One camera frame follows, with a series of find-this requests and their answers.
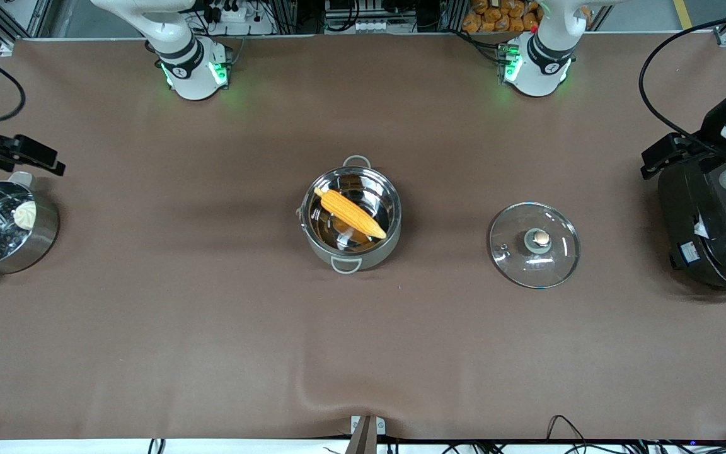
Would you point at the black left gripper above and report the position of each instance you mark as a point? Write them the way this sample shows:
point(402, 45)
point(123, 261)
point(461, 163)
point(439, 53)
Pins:
point(696, 146)

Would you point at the glass pot lid with knob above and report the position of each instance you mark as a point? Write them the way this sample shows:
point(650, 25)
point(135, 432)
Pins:
point(520, 258)

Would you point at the yellow corn cob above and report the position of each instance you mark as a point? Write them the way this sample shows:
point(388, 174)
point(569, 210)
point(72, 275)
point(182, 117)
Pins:
point(350, 213)

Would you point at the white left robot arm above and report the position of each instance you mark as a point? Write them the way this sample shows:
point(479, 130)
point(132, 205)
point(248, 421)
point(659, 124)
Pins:
point(536, 66)

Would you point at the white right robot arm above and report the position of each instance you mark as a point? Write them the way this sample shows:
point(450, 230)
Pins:
point(190, 63)

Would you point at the steel steamer pot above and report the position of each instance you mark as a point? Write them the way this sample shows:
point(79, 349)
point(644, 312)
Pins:
point(41, 246)

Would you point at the white steamed bun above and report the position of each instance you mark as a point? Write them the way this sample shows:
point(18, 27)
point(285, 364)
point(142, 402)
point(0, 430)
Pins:
point(25, 214)

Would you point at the dark grey rice cooker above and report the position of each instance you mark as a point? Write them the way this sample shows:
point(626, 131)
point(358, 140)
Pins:
point(703, 214)

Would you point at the bag of orange snacks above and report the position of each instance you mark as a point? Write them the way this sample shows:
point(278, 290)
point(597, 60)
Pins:
point(498, 16)

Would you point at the brown table cloth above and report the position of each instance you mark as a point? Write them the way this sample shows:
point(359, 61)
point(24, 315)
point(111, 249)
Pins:
point(212, 328)

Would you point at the white power strip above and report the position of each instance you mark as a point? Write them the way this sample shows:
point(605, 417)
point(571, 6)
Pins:
point(370, 26)

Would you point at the metal table edge bracket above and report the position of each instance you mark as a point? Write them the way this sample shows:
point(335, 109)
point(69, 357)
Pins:
point(367, 429)

